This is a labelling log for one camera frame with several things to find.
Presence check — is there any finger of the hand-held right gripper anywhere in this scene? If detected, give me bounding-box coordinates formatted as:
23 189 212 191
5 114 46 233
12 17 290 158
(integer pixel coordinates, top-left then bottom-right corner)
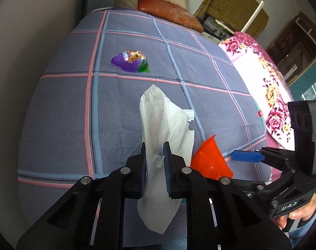
232 178 274 202
231 146 297 168

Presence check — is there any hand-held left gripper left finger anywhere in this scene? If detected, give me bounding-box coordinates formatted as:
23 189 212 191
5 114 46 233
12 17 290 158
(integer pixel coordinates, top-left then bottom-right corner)
16 142 148 250

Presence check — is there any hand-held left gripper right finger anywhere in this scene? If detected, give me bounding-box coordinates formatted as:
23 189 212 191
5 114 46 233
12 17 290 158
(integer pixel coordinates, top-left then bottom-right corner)
162 141 293 250

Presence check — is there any orange plastic cup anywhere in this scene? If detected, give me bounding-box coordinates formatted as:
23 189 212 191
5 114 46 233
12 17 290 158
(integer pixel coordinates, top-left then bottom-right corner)
190 134 234 180

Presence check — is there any white paper tissue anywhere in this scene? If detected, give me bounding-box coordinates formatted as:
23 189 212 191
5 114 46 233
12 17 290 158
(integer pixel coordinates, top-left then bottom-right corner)
137 84 195 234

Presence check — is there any person's right forearm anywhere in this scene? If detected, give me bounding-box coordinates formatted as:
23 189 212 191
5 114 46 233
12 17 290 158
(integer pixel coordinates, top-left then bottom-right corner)
289 220 315 249

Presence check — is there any person's right hand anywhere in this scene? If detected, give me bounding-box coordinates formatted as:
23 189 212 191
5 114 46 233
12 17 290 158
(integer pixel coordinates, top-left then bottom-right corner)
274 193 316 231

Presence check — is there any white teal pillow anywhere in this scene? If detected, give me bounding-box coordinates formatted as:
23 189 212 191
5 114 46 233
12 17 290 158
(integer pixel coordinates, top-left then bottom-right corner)
253 100 267 130

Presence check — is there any small white wrapper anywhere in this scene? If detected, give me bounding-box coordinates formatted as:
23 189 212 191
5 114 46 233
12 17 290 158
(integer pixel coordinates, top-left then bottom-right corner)
182 109 195 123

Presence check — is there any pink floral quilt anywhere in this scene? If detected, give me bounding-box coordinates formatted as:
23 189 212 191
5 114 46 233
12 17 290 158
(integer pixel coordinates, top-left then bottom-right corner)
218 31 297 183

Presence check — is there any wooden teal cabinet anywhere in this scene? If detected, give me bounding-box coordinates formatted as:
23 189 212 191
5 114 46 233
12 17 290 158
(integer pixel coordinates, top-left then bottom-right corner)
266 12 316 103

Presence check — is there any blue plaid bedsheet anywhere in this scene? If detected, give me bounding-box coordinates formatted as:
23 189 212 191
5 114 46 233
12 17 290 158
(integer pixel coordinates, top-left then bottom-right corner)
17 8 274 250

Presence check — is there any purple jelly cup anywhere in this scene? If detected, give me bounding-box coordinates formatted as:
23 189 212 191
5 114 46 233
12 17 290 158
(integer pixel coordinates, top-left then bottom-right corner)
110 50 151 74

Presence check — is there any white low shelf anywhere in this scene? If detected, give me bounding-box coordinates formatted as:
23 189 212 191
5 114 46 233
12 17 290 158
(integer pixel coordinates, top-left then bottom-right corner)
201 31 221 45

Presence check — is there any black stereo appliance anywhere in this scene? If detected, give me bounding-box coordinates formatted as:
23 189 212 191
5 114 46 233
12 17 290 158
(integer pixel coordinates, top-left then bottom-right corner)
201 13 237 41

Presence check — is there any white pole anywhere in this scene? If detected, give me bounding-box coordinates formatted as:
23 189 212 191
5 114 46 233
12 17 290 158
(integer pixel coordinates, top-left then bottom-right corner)
241 0 265 33

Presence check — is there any orange leather seat cushion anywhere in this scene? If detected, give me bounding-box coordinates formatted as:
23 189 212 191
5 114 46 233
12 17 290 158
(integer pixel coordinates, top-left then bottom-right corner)
138 0 204 33

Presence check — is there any leopard print cloth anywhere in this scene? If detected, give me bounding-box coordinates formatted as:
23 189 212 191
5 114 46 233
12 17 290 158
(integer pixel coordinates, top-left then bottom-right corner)
194 0 269 38

